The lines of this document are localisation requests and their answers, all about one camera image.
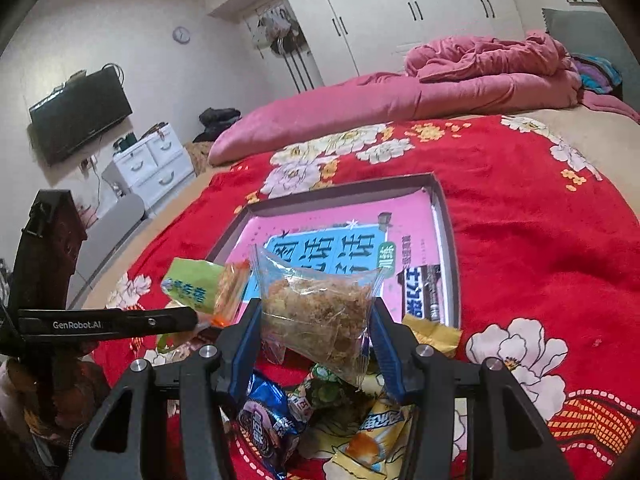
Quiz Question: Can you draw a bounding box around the dark green candy packet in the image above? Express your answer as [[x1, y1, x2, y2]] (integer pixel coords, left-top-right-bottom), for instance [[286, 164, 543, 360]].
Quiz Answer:
[[286, 364, 359, 422]]

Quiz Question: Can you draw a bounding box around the black snack bar wrapper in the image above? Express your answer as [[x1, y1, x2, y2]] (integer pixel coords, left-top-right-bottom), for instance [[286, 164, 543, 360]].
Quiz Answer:
[[398, 264, 444, 323]]

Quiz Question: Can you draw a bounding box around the wall mounted television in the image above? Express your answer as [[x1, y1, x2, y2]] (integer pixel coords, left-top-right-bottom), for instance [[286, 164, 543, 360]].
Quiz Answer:
[[29, 65, 132, 166]]

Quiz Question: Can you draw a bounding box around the blue snack packet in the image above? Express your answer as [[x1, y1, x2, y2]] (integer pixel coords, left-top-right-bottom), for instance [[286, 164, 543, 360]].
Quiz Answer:
[[236, 370, 307, 479]]

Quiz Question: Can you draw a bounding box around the pink and blue book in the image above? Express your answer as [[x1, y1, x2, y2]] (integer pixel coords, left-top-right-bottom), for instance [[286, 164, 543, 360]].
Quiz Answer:
[[227, 190, 440, 322]]

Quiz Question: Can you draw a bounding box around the orange cracker packet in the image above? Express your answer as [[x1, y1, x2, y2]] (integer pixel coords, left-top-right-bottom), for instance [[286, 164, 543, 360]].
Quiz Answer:
[[212, 260, 250, 328]]

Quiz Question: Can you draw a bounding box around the beige bed sheet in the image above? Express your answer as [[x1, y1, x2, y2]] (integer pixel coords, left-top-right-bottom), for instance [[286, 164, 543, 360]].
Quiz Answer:
[[524, 106, 640, 216]]

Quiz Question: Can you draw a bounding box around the white drawer cabinet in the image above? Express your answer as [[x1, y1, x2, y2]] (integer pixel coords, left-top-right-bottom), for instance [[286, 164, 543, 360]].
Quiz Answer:
[[102, 122, 195, 214]]

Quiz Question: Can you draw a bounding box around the yellow snack packet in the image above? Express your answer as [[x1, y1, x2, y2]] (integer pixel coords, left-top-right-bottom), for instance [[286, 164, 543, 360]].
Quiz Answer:
[[323, 398, 413, 479]]

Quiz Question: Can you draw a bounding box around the white wardrobe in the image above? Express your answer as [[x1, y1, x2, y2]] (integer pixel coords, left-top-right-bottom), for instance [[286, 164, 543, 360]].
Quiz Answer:
[[204, 0, 524, 84]]

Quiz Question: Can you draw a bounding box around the pink quilt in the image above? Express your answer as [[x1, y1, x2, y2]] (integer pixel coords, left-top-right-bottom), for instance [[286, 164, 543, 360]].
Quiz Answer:
[[208, 30, 639, 166]]

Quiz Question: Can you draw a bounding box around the clear bag meat floss snack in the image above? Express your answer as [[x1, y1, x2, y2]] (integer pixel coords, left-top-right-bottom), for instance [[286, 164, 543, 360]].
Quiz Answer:
[[250, 246, 384, 387]]

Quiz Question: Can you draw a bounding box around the red floral blanket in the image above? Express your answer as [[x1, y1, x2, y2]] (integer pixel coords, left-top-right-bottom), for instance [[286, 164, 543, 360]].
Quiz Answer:
[[96, 116, 639, 479]]

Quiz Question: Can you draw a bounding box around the black clothes pile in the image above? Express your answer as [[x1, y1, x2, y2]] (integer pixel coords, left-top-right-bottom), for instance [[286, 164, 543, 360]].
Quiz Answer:
[[193, 107, 241, 143]]

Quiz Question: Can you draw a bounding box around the round wall clock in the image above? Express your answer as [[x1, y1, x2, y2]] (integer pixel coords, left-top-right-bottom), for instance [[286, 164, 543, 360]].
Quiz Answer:
[[172, 26, 191, 44]]

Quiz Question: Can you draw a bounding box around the green snack packet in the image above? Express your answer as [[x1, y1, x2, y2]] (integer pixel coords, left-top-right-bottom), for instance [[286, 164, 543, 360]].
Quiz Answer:
[[160, 258, 224, 314]]

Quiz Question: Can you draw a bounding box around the teal purple clothes pile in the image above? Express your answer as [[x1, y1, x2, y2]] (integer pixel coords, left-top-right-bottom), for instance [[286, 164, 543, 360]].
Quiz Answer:
[[572, 54, 623, 96]]

